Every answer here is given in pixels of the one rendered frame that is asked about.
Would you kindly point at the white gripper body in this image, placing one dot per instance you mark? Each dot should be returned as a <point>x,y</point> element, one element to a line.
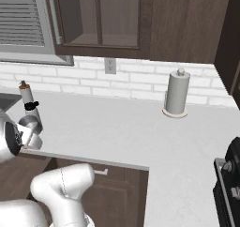
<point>32,139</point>

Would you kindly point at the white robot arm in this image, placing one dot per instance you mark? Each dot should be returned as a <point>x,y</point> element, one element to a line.
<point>65,187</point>

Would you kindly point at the brown drawer front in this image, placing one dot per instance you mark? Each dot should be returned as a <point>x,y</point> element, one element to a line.
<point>125,172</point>

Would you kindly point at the grey sink basin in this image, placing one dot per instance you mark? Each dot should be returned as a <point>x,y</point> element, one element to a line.
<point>7,101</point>

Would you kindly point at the brown base cupboard door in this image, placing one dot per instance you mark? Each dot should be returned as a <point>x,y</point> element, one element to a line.
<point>109,202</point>

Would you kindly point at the grey window with blinds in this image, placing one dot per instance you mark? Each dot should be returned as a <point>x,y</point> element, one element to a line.
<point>22,21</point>

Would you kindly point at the brown glass cupboard door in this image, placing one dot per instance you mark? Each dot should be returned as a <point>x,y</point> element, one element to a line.
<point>118,18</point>

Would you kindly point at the white paper towel roll holder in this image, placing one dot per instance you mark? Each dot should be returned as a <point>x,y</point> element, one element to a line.
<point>177,93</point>

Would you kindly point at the brown plain cupboard door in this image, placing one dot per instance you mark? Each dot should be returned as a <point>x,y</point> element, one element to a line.
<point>187,24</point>

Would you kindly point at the silver stove knob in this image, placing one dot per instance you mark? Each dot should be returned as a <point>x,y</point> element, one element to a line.
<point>236,193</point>
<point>227,166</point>

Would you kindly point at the black stove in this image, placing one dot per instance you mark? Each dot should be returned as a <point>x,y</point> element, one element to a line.
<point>228,205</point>

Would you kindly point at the dark brown side cupboard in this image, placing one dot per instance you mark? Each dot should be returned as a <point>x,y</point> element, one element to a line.
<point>229,43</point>

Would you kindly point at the white wall socket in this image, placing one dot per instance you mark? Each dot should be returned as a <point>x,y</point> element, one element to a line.
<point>110,66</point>

